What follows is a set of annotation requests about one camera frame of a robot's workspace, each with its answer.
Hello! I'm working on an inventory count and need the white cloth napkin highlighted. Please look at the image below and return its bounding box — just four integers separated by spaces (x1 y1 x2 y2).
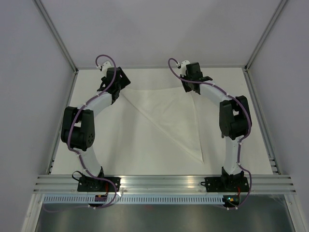
123 87 204 163

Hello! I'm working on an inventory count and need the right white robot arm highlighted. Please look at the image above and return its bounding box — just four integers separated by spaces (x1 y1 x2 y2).
179 60 252 191

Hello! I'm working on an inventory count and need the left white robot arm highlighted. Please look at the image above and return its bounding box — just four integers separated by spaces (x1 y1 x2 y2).
61 67 131 191

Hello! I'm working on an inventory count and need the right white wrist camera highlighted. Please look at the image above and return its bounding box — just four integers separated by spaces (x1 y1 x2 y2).
177 60 191 75

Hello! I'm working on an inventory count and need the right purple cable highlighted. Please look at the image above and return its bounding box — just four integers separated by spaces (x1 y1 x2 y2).
168 57 253 210

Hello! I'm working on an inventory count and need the purple cable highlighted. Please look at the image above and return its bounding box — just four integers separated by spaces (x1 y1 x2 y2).
43 55 121 213
168 57 253 210

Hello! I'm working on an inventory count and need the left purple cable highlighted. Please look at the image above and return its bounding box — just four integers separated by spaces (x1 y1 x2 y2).
43 55 121 213

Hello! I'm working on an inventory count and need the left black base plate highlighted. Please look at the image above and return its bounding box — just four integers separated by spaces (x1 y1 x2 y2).
77 176 121 192

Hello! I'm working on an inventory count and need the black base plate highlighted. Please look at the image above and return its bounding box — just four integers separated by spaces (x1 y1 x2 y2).
201 176 250 193
77 176 121 192

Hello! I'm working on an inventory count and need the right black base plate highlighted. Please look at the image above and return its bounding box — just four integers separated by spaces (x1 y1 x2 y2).
201 176 250 193

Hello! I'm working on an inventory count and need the white slotted cable duct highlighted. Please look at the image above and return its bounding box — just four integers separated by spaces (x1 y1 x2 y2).
43 194 224 204

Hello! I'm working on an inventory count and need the front aluminium rail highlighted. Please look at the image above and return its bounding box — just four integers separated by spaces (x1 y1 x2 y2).
33 174 296 195

